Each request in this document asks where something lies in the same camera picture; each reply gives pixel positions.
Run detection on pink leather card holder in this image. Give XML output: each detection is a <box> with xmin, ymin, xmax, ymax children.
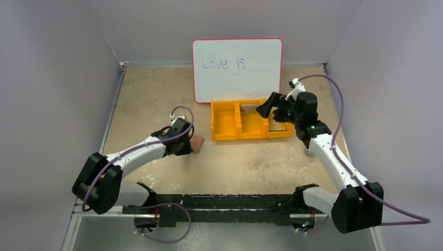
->
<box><xmin>190</xmin><ymin>135</ymin><xmax>204</xmax><ymax>153</ymax></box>

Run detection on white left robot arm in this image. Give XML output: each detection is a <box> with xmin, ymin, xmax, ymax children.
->
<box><xmin>72</xmin><ymin>116</ymin><xmax>194</xmax><ymax>214</ymax></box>

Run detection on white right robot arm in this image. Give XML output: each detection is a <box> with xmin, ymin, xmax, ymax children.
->
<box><xmin>256</xmin><ymin>92</ymin><xmax>384</xmax><ymax>234</ymax></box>

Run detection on cards in right bin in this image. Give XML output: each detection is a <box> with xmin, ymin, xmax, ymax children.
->
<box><xmin>269</xmin><ymin>119</ymin><xmax>286</xmax><ymax>132</ymax></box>

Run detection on silver card in middle bin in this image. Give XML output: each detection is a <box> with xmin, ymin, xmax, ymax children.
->
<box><xmin>239</xmin><ymin>104</ymin><xmax>259</xmax><ymax>113</ymax></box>

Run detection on yellow right bin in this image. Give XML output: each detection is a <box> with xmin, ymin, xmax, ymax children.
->
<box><xmin>264</xmin><ymin>107</ymin><xmax>294</xmax><ymax>139</ymax></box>

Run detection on yellow bin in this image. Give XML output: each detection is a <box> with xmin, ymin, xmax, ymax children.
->
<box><xmin>264</xmin><ymin>107</ymin><xmax>294</xmax><ymax>139</ymax></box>
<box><xmin>211</xmin><ymin>101</ymin><xmax>239</xmax><ymax>141</ymax></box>
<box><xmin>238</xmin><ymin>99</ymin><xmax>265</xmax><ymax>140</ymax></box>

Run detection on yellow middle bin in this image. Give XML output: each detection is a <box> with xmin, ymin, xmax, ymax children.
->
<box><xmin>238</xmin><ymin>99</ymin><xmax>265</xmax><ymax>140</ymax></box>

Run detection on small clear round container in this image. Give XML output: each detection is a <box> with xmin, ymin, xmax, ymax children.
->
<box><xmin>304</xmin><ymin>149</ymin><xmax>316</xmax><ymax>157</ymax></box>

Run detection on yellow left bin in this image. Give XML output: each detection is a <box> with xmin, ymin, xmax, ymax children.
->
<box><xmin>211</xmin><ymin>101</ymin><xmax>239</xmax><ymax>141</ymax></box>

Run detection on pink framed whiteboard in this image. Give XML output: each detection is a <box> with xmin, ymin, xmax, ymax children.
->
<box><xmin>191</xmin><ymin>38</ymin><xmax>283</xmax><ymax>104</ymax></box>

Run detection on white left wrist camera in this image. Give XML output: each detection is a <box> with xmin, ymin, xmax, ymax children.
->
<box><xmin>169</xmin><ymin>112</ymin><xmax>187</xmax><ymax>126</ymax></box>

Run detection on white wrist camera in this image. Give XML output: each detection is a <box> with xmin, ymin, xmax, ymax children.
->
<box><xmin>285</xmin><ymin>78</ymin><xmax>306</xmax><ymax>100</ymax></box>
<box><xmin>169</xmin><ymin>112</ymin><xmax>187</xmax><ymax>126</ymax></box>

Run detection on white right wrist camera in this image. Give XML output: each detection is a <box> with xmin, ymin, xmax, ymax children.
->
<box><xmin>285</xmin><ymin>78</ymin><xmax>306</xmax><ymax>100</ymax></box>

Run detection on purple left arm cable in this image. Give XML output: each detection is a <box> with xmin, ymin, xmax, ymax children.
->
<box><xmin>81</xmin><ymin>106</ymin><xmax>195</xmax><ymax>213</ymax></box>

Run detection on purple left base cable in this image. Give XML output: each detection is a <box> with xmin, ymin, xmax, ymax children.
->
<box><xmin>133</xmin><ymin>202</ymin><xmax>192</xmax><ymax>244</ymax></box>

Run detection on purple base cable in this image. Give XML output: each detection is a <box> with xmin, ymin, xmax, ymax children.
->
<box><xmin>133</xmin><ymin>202</ymin><xmax>192</xmax><ymax>244</ymax></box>
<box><xmin>294</xmin><ymin>214</ymin><xmax>330</xmax><ymax>236</ymax></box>

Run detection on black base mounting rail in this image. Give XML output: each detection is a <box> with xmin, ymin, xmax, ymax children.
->
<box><xmin>123</xmin><ymin>189</ymin><xmax>319</xmax><ymax>232</ymax></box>

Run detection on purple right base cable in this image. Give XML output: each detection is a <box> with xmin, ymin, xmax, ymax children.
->
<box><xmin>294</xmin><ymin>214</ymin><xmax>330</xmax><ymax>236</ymax></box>

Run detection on aluminium frame rail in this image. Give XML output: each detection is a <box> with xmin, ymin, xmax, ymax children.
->
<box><xmin>73</xmin><ymin>204</ymin><xmax>155</xmax><ymax>219</ymax></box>

